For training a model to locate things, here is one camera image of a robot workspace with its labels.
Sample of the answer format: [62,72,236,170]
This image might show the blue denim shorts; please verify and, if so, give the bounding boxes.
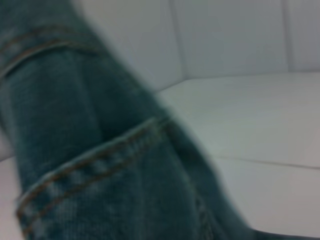
[0,0,320,240]

